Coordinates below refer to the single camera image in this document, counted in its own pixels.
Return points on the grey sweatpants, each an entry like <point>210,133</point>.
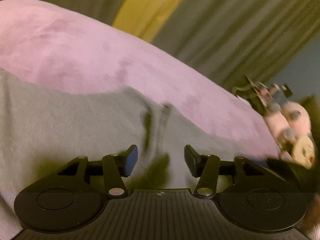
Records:
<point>42,129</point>

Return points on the yellow curtain panel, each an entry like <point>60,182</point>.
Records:
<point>144,18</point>

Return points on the pink plush toy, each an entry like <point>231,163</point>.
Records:
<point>290,126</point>

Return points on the grey-green curtain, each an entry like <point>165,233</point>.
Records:
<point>225,39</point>

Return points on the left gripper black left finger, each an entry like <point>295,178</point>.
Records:
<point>117,167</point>

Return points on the pink bed blanket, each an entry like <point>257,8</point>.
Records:
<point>63,50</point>

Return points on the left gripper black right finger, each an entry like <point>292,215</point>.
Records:
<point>204,167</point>

